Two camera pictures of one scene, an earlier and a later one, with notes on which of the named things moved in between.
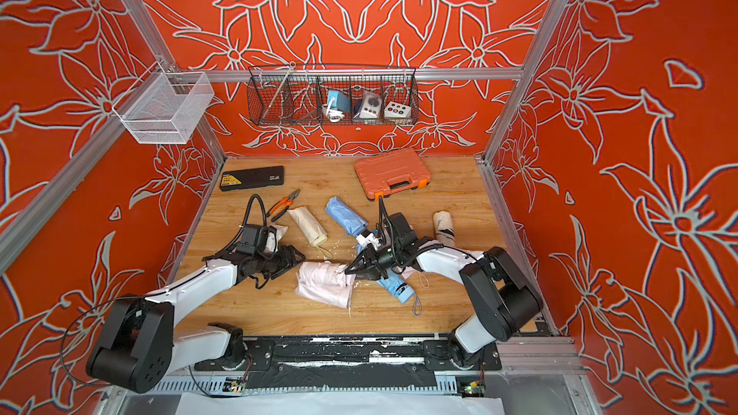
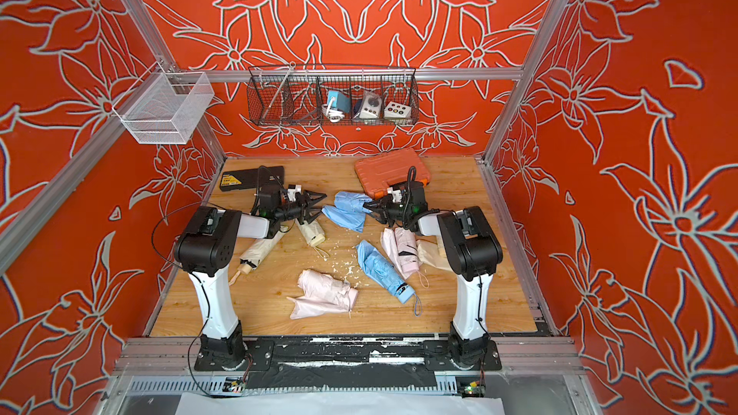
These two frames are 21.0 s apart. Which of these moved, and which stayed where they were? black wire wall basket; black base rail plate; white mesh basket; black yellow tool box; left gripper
Moved: left gripper
Stayed: black yellow tool box; white mesh basket; black base rail plate; black wire wall basket
